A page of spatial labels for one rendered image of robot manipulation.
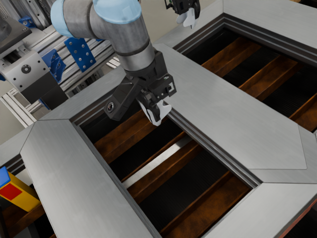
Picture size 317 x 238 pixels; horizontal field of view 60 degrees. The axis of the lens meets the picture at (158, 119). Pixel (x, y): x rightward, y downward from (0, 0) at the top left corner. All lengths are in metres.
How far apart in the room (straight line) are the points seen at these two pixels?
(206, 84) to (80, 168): 0.45
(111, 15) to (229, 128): 0.43
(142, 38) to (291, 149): 0.43
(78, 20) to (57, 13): 0.05
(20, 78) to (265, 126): 0.83
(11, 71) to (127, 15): 0.66
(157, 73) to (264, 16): 0.61
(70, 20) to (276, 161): 0.54
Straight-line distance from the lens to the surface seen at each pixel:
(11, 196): 0.96
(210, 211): 0.85
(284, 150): 0.72
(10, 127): 2.61
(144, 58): 0.55
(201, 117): 0.78
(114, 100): 0.62
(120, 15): 0.49
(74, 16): 0.56
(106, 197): 0.73
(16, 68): 1.08
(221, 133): 0.74
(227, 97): 0.82
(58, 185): 0.81
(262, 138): 0.73
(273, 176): 0.68
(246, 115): 0.77
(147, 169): 0.89
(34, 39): 1.29
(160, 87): 0.61
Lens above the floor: 1.48
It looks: 49 degrees down
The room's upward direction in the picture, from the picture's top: 21 degrees counter-clockwise
